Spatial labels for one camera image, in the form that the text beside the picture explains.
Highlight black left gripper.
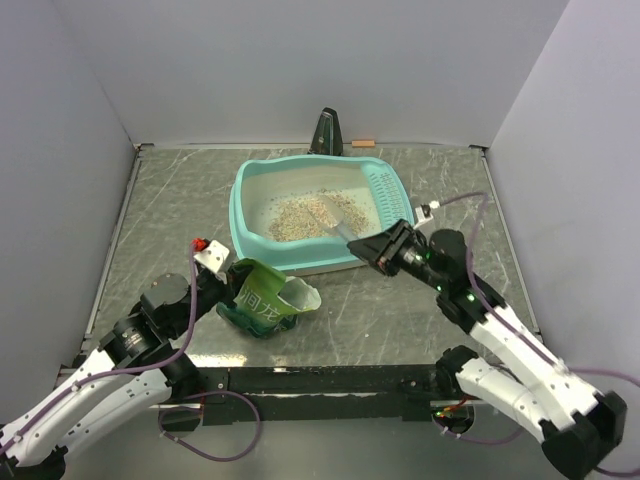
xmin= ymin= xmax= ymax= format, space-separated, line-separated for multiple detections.
xmin=169 ymin=261 xmax=254 ymax=336

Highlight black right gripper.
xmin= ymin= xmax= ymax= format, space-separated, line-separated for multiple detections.
xmin=346 ymin=218 xmax=447 ymax=291

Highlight clear plastic scoop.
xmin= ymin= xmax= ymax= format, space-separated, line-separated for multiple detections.
xmin=307 ymin=195 xmax=358 ymax=243

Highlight teal litter box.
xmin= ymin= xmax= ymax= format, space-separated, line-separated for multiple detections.
xmin=229 ymin=154 xmax=413 ymax=276

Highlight green litter bag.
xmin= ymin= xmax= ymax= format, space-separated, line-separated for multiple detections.
xmin=216 ymin=258 xmax=322 ymax=339

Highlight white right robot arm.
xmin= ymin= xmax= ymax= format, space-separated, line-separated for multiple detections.
xmin=347 ymin=220 xmax=628 ymax=479

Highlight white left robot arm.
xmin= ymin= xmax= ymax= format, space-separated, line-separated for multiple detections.
xmin=1 ymin=272 xmax=233 ymax=479

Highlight cat litter pile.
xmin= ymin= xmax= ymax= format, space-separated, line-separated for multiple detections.
xmin=267 ymin=189 xmax=373 ymax=242

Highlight small orange block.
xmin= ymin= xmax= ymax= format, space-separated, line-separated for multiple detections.
xmin=351 ymin=140 xmax=376 ymax=148

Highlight black metronome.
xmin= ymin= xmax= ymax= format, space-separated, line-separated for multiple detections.
xmin=308 ymin=107 xmax=344 ymax=156

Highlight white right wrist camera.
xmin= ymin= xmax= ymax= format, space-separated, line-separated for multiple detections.
xmin=414 ymin=200 xmax=441 ymax=231

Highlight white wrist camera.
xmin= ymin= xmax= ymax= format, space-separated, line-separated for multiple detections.
xmin=414 ymin=200 xmax=441 ymax=231
xmin=193 ymin=238 xmax=236 ymax=275

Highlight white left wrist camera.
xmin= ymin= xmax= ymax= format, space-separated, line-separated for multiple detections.
xmin=193 ymin=238 xmax=236 ymax=275

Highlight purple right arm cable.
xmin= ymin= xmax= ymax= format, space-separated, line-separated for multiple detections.
xmin=429 ymin=192 xmax=640 ymax=476

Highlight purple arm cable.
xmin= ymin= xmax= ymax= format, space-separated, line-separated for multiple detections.
xmin=429 ymin=192 xmax=640 ymax=476
xmin=0 ymin=252 xmax=261 ymax=459

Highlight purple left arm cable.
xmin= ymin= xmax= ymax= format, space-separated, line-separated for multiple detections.
xmin=0 ymin=252 xmax=261 ymax=459

